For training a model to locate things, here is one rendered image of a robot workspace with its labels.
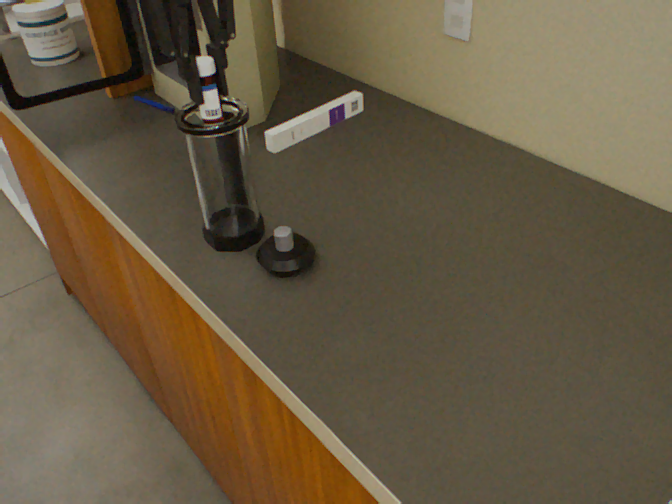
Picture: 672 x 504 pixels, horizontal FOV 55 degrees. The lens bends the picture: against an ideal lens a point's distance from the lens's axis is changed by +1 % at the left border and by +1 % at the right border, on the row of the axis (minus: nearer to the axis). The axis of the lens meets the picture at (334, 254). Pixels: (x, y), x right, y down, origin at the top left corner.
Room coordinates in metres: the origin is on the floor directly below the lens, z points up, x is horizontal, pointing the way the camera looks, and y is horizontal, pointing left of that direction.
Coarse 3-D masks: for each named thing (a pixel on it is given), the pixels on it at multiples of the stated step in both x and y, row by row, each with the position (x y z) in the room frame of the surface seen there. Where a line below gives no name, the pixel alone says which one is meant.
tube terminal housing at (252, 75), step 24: (216, 0) 1.26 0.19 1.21; (240, 0) 1.29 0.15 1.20; (264, 0) 1.43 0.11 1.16; (240, 24) 1.29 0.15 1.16; (264, 24) 1.40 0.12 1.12; (240, 48) 1.28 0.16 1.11; (264, 48) 1.38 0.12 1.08; (240, 72) 1.28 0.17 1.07; (264, 72) 1.35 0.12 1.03; (168, 96) 1.43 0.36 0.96; (240, 96) 1.27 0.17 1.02; (264, 96) 1.32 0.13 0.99; (264, 120) 1.30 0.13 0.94
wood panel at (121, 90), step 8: (272, 8) 1.77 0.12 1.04; (136, 80) 1.52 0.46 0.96; (144, 80) 1.54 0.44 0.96; (152, 80) 1.55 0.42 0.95; (112, 88) 1.49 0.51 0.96; (120, 88) 1.50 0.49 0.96; (128, 88) 1.51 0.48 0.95; (136, 88) 1.52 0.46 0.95; (144, 88) 1.53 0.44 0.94; (112, 96) 1.48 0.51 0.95; (120, 96) 1.49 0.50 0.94
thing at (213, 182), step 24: (192, 120) 0.90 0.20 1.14; (240, 120) 0.85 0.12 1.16; (192, 144) 0.84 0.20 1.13; (216, 144) 0.83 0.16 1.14; (240, 144) 0.85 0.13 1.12; (192, 168) 0.86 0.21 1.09; (216, 168) 0.83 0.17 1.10; (240, 168) 0.85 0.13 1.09; (216, 192) 0.83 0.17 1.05; (240, 192) 0.84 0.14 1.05; (216, 216) 0.84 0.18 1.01; (240, 216) 0.84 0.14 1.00
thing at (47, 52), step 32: (0, 0) 1.35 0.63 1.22; (32, 0) 1.38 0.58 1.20; (64, 0) 1.41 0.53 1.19; (96, 0) 1.44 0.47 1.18; (32, 32) 1.37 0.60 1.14; (64, 32) 1.40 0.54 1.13; (96, 32) 1.43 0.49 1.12; (32, 64) 1.36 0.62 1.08; (64, 64) 1.39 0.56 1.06; (96, 64) 1.42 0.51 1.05; (128, 64) 1.46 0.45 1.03; (32, 96) 1.35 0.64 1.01
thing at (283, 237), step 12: (276, 228) 0.80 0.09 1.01; (288, 228) 0.79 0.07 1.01; (276, 240) 0.78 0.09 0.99; (288, 240) 0.78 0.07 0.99; (300, 240) 0.80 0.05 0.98; (264, 252) 0.78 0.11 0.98; (276, 252) 0.77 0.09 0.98; (288, 252) 0.77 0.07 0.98; (300, 252) 0.77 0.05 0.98; (312, 252) 0.78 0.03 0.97; (264, 264) 0.76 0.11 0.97; (276, 264) 0.75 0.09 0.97; (288, 264) 0.75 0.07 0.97; (300, 264) 0.75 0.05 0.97; (288, 276) 0.76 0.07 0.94
